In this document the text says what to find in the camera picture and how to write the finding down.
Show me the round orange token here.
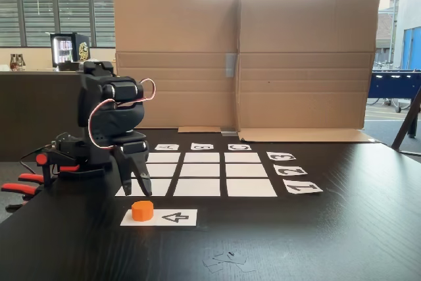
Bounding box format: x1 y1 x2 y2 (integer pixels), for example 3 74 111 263
131 200 155 222

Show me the white paper grid square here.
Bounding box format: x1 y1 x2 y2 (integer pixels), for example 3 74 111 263
226 178 278 197
184 152 220 163
224 152 262 163
147 152 182 164
179 163 220 178
225 163 269 178
114 178 172 197
173 178 221 197
130 163 178 178

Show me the white arrow paper sheet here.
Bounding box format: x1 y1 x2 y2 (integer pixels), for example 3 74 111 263
120 209 198 228

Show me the orange black bar clamp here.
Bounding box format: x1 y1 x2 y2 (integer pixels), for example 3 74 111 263
18 154 55 188
1 165 80 211

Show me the black mini fridge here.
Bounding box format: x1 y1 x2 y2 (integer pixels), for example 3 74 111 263
49 32 90 68

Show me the dark wooden counter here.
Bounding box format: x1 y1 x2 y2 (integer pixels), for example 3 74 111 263
0 70 116 163

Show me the paper sheet number 3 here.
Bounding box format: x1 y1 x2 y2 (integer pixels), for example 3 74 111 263
266 151 297 161

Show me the paper sheet number 2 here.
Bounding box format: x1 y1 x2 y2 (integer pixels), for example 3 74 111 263
273 164 309 176

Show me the paper sheet number 1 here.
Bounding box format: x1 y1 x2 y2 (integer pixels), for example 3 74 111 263
282 182 324 195

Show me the brown cardboard screen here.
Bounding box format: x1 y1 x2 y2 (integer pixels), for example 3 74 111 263
113 0 382 143

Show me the black slanted stand leg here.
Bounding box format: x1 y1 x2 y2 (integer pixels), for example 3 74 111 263
391 86 421 157

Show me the pink white servo cable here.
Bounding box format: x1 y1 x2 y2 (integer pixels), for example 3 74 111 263
87 78 157 150

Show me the black power cable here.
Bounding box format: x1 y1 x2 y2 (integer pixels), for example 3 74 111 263
20 145 53 174

